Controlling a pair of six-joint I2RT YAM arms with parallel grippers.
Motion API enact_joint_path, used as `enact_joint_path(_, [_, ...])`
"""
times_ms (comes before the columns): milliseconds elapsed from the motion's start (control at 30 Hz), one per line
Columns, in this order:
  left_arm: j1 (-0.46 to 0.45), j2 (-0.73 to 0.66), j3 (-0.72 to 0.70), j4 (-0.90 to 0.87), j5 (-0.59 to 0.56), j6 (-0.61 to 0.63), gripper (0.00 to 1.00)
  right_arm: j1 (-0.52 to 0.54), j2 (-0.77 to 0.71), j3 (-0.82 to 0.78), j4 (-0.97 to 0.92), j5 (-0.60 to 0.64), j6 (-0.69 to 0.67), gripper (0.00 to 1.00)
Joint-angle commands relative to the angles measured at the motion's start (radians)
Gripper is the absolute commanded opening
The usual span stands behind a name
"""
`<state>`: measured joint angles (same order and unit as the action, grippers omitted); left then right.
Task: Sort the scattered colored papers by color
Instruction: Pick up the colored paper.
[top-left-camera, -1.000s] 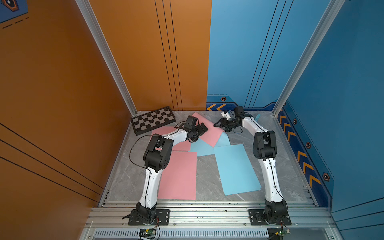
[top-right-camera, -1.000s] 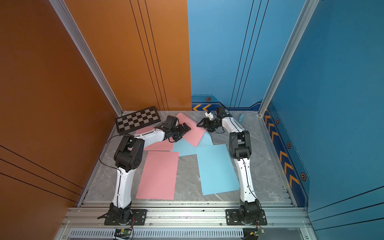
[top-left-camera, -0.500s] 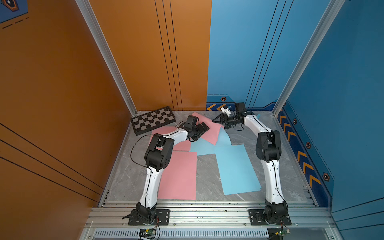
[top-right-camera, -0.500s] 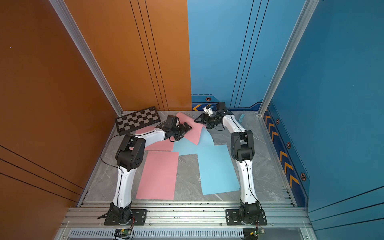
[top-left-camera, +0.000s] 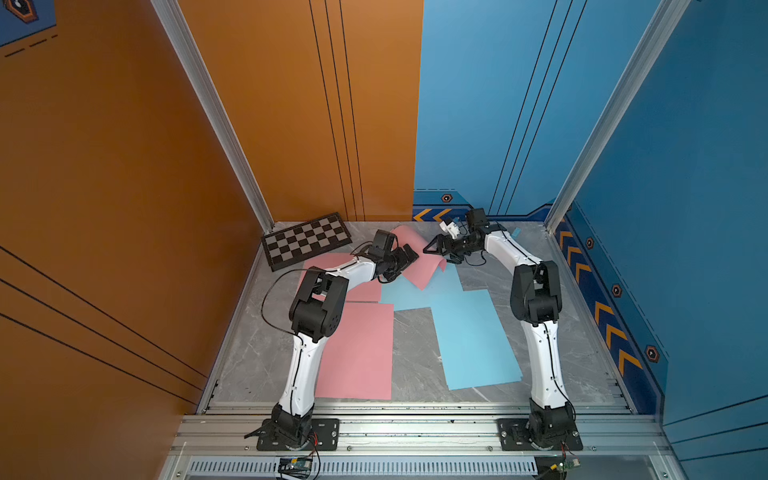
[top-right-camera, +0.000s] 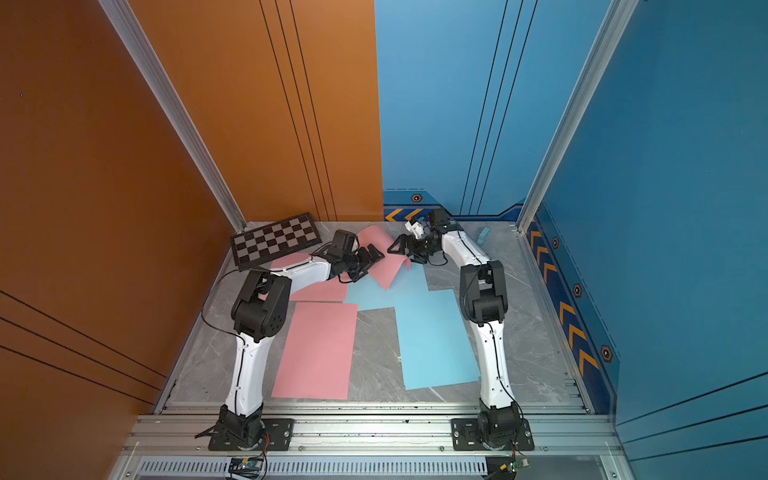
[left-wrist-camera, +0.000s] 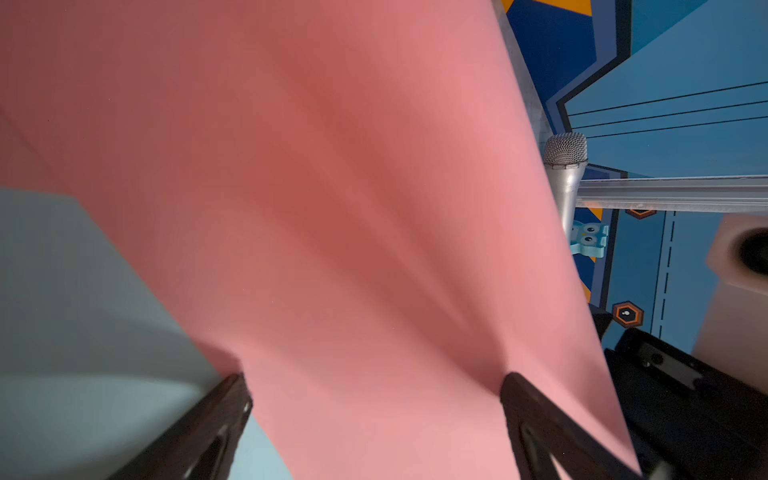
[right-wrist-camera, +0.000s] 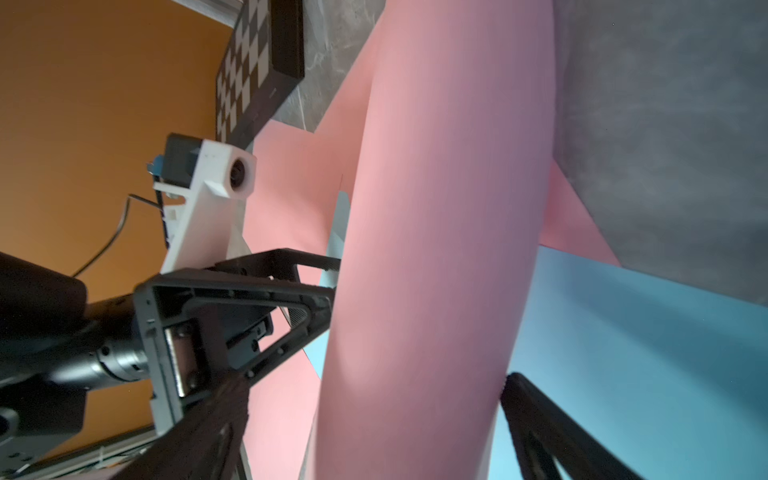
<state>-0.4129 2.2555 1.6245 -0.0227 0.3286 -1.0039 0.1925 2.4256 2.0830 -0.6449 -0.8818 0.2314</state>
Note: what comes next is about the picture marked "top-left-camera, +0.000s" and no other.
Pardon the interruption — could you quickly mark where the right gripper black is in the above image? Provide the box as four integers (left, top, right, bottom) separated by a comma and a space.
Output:
423, 234, 480, 263

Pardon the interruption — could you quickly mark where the pink paper small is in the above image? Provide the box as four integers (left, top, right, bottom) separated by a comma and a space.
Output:
393, 225, 447, 290

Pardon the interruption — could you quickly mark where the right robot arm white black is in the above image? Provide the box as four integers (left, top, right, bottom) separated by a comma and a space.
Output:
423, 208, 583, 452

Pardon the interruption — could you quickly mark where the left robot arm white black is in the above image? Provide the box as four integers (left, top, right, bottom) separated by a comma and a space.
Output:
258, 230, 419, 450

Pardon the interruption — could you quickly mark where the black white checkerboard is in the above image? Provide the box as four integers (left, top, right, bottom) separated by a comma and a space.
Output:
261, 212, 352, 271

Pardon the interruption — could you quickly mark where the left green circuit board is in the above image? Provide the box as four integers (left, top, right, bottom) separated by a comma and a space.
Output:
276, 456, 314, 480

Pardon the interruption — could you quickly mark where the green circuit board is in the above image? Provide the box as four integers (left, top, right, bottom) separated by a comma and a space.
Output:
533, 457, 581, 480
276, 456, 314, 480

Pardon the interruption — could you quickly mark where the right green circuit board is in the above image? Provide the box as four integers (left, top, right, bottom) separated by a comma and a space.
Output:
533, 457, 581, 480

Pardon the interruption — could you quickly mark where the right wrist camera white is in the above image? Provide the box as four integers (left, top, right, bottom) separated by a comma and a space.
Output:
439, 219, 461, 239

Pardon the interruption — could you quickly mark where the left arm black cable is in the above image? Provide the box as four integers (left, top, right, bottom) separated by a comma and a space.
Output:
260, 239, 385, 337

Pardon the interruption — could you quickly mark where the aluminium rail frame front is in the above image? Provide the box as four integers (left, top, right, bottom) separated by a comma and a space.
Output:
160, 401, 684, 479

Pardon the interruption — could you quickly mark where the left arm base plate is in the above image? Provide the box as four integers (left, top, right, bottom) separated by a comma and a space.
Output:
256, 418, 340, 452

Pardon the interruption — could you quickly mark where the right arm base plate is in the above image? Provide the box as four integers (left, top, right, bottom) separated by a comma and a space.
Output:
496, 418, 584, 452

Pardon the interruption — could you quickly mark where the right aluminium corner post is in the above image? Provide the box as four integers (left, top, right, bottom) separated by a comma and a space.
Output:
544, 0, 690, 235

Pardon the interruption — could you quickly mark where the aluminium corner post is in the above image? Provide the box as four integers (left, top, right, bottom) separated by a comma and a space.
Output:
544, 0, 690, 235
151, 0, 274, 233

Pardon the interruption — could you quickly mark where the left aluminium corner post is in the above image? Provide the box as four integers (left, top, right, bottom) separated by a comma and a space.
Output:
151, 0, 274, 233

